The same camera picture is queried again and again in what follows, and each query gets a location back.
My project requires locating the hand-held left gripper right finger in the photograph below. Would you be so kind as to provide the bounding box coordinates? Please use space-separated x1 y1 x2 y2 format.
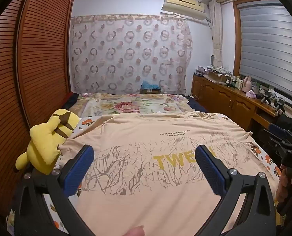
194 145 276 236

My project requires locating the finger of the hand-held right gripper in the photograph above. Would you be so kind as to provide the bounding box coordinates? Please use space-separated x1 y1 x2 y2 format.
268 123 292 143
271 138 292 156

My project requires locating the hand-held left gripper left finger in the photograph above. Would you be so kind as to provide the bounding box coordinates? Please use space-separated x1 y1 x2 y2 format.
15 145 98 236

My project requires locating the beige printed t-shirt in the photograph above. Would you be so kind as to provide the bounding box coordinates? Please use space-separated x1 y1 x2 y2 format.
59 111 280 236

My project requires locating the person's right hand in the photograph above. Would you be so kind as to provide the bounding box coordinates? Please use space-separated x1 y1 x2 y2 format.
276 165 291 203

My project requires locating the person's left hand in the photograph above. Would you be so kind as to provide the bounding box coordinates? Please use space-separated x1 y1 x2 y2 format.
125 225 146 236

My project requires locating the yellow plush toy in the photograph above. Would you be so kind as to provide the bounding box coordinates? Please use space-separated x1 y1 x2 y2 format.
15 109 81 175

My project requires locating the orange fruit print bedsheet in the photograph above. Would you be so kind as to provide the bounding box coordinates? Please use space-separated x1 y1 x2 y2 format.
6 115 284 236

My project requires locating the pink rabbit-ear bottle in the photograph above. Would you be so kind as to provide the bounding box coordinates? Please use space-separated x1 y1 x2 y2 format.
243 76 252 92

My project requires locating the wooden sideboard cabinet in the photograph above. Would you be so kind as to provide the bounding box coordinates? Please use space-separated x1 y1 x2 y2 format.
191 75 284 133

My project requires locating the row of cosmetic bottles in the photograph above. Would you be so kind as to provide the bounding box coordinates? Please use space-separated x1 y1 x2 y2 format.
226 75 244 89

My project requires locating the navy blue blanket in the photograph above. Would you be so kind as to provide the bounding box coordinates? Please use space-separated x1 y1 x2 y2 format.
62 92 209 113

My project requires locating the grey window blind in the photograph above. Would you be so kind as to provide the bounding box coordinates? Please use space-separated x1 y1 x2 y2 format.
238 0 292 99

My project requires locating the open cardboard box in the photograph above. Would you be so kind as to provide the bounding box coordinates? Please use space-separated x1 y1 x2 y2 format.
206 71 231 83

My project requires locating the floral blanket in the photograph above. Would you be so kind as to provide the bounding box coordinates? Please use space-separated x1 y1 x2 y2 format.
69 93 193 118

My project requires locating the pile of small boxes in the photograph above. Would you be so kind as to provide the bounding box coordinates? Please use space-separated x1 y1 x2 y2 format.
195 66 208 77

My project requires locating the small cardboard box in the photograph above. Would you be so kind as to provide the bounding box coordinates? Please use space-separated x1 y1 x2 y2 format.
139 87 162 94

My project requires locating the blue plastic bag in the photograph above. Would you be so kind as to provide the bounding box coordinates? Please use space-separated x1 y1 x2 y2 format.
140 80 161 90

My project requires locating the white wrapped air conditioner pipe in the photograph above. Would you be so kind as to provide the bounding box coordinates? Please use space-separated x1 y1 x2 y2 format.
208 0 223 67

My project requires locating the wooden louvred wardrobe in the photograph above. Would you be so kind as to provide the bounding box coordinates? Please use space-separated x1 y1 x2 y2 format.
0 0 76 222

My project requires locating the wooden window frame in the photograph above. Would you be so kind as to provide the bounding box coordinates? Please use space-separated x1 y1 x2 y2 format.
233 0 292 118

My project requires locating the ring patterned sheer curtain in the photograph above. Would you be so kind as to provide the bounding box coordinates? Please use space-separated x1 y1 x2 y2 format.
70 14 193 95

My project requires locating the wall air conditioner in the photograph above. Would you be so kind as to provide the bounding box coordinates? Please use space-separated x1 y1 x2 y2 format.
161 0 208 21

